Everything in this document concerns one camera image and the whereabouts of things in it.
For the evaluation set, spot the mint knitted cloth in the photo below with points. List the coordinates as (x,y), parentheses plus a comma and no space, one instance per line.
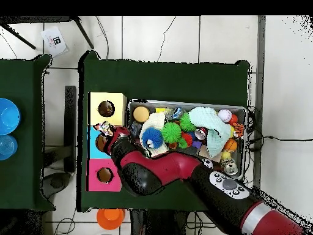
(212,122)

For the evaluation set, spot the cream knitted cloth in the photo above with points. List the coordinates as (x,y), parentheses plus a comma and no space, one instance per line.
(156,120)

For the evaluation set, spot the translucent blue plastic cup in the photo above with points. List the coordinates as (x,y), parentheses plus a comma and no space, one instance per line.
(7,146)

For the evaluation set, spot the red ball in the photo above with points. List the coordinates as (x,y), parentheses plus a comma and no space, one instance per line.
(233,119)

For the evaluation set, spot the blue fuzzy ball with eyes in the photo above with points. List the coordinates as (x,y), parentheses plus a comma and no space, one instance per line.
(151,138)

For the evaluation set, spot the grey round base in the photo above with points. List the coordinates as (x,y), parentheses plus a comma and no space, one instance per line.
(56,182)

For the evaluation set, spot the black tripod stand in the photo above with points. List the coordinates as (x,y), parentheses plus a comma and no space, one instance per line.
(83,32)

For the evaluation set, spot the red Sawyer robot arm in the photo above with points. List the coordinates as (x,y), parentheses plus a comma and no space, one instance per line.
(171,166)

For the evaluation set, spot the white printed card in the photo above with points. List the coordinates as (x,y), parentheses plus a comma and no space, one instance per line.
(52,46)

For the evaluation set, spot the blue plastic bowl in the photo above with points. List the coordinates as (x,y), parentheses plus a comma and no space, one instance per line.
(8,116)

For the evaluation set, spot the white baseball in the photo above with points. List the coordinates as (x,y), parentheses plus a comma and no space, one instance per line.
(224,115)

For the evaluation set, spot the green spiky rubber ball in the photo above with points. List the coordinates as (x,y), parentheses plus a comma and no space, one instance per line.
(187,122)
(171,132)

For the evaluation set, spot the green cloth covered side table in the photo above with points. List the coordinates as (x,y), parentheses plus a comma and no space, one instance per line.
(24,171)

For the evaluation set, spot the black flat panel stand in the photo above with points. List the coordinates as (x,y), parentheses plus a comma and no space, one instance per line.
(70,122)

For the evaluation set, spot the orange round sponge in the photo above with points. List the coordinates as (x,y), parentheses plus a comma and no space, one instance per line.
(141,114)

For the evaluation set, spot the dark green tablecloth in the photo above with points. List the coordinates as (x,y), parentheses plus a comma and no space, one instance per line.
(166,80)

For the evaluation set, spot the orange plastic cone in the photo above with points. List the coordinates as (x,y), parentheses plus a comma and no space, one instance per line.
(110,219)

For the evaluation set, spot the wooden box with three holes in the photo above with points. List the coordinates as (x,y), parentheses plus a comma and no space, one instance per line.
(117,102)

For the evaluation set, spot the orange toy basketball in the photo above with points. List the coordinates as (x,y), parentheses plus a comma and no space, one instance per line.
(230,145)

